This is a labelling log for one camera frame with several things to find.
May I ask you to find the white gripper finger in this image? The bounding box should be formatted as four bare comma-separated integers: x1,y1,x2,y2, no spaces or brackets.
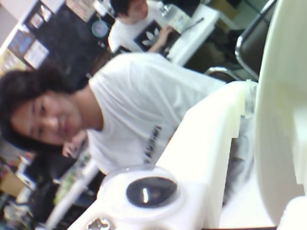
293,104,307,185
97,80,259,229

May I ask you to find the cream plate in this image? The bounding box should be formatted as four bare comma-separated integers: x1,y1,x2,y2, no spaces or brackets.
254,0,307,230

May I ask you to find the person in white text T-shirt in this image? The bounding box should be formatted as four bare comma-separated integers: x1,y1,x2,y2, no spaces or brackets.
0,52,256,207

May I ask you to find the white desk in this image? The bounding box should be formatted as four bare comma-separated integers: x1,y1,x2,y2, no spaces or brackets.
165,3,220,67

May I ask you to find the white long table edge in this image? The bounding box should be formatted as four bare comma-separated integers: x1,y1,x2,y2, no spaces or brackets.
45,162,101,228

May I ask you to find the person in white logo T-shirt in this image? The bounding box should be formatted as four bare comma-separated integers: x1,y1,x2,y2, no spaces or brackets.
107,0,177,54

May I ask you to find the clear plastic bottle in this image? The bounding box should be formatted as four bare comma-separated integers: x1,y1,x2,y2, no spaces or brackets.
157,1,175,16

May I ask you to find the round teal object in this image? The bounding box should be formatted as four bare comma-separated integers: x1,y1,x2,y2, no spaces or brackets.
91,20,108,38

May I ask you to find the black chair with metal frame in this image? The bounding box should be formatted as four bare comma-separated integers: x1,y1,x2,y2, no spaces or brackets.
206,0,279,83

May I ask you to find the framed wall picture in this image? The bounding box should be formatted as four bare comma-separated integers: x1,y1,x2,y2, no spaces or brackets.
23,40,50,69
8,30,36,55
24,3,52,28

